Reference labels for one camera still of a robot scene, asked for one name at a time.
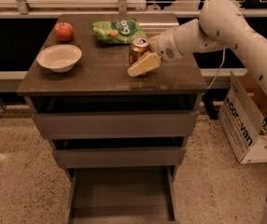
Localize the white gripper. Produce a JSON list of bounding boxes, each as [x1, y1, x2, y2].
[[127, 28, 183, 77]]

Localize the orange soda can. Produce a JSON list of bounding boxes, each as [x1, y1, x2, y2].
[[129, 36, 150, 65]]

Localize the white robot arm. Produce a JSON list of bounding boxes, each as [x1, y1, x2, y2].
[[145, 0, 267, 224]]

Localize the top drawer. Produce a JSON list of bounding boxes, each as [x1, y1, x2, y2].
[[30, 94, 200, 140]]

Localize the drawer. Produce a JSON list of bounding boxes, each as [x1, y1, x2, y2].
[[52, 137, 185, 168], [63, 166, 179, 224], [30, 94, 200, 140]]

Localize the grey drawer cabinet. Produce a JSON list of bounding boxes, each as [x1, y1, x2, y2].
[[16, 13, 208, 224]]

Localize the middle drawer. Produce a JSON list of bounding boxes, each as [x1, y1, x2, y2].
[[52, 137, 185, 168]]

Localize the bottom drawer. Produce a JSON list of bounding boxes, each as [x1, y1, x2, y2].
[[63, 166, 179, 224]]

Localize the green chip bag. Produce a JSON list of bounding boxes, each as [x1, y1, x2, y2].
[[91, 19, 146, 44]]

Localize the red apple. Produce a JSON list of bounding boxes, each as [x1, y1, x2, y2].
[[54, 22, 74, 41]]

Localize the white bowl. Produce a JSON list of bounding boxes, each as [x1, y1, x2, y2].
[[36, 45, 82, 73]]

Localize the cardboard box with lettering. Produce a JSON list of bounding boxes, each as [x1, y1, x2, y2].
[[218, 73, 267, 164]]

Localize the white cable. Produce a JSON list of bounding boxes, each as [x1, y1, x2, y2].
[[206, 49, 227, 91]]

